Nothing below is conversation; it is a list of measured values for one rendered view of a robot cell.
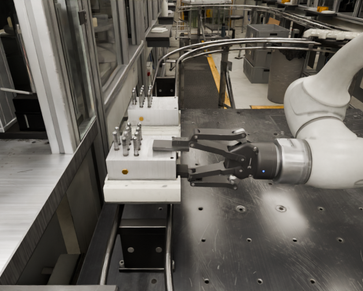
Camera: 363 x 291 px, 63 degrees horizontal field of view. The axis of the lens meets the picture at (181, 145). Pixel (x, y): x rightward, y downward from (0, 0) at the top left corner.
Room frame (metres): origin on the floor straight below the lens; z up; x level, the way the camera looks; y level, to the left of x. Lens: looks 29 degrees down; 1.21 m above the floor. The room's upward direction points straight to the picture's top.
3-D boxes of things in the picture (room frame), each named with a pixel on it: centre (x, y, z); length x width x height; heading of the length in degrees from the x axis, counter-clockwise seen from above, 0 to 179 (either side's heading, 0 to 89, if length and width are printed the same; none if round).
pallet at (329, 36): (2.20, -1.07, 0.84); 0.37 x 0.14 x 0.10; 58
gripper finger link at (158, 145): (0.49, 0.02, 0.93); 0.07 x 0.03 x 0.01; 90
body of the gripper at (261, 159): (0.49, -0.13, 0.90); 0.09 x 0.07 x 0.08; 90
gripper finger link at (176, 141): (0.49, -0.01, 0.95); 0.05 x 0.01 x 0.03; 90
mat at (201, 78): (4.99, -0.26, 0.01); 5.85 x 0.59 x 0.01; 0
